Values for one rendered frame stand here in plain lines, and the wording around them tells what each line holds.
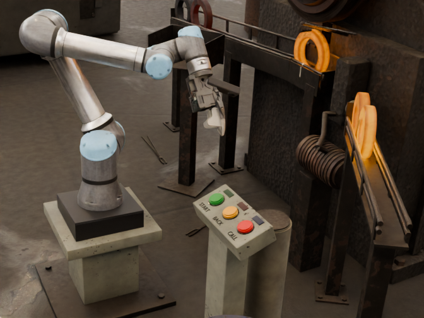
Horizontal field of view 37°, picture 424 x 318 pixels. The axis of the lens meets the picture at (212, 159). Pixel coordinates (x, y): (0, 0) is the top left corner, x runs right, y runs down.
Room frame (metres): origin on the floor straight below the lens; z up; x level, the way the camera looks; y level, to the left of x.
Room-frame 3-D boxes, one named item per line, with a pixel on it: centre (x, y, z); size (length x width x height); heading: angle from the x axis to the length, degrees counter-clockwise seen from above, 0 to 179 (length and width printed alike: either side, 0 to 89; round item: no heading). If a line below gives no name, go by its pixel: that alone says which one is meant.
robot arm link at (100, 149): (1.88, 0.37, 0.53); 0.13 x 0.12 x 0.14; 179
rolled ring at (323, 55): (2.39, -0.36, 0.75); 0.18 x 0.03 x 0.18; 31
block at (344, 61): (2.19, -0.48, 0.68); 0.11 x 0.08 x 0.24; 120
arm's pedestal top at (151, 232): (1.86, 0.37, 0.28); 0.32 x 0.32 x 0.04; 28
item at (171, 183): (2.68, 0.13, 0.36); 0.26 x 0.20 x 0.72; 65
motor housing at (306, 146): (2.03, -0.40, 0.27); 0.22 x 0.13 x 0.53; 30
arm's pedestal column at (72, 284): (1.86, 0.37, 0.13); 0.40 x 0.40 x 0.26; 28
